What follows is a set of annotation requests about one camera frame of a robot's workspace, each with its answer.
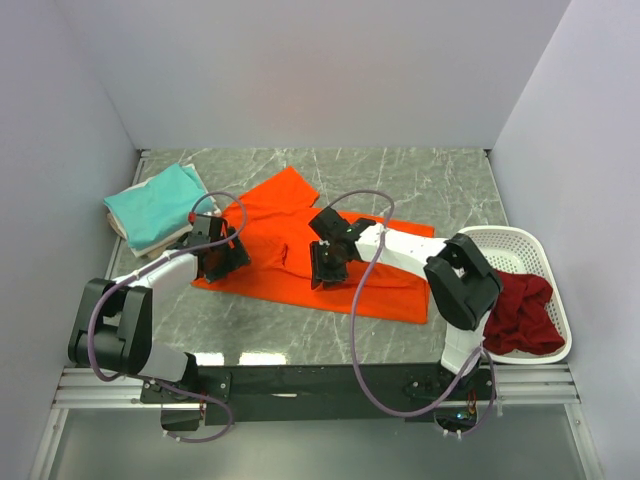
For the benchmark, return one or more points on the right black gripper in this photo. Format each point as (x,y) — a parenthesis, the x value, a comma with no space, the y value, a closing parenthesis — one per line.
(319,271)

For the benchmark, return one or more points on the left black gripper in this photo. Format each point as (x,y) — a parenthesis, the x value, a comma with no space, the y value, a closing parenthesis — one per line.
(236,259)

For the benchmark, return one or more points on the orange t-shirt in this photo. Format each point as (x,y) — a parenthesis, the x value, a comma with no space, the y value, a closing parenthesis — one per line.
(288,264)

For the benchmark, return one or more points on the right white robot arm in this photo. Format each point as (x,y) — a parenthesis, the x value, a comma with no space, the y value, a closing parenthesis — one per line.
(462,282)

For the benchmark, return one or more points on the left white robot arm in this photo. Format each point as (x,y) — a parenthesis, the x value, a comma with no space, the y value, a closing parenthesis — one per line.
(113,329)

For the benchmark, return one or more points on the folded beige t-shirt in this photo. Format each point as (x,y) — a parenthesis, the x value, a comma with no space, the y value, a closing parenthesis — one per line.
(152,251)

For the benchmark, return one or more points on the folded white t-shirt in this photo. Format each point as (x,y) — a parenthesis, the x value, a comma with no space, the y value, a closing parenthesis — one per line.
(200,185)

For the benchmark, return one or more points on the folded teal t-shirt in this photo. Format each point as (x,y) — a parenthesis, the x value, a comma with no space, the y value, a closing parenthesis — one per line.
(157,207)

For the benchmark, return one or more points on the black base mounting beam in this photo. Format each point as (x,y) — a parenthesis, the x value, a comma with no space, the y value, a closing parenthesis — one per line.
(298,393)

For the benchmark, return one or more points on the white perforated plastic basket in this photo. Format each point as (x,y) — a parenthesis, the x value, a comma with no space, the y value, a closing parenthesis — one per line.
(516,251)

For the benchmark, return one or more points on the dark red t-shirt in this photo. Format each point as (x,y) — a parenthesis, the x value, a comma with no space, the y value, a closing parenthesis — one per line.
(519,320)

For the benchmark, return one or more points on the aluminium frame rail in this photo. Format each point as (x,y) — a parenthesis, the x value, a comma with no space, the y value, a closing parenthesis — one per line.
(79,389)

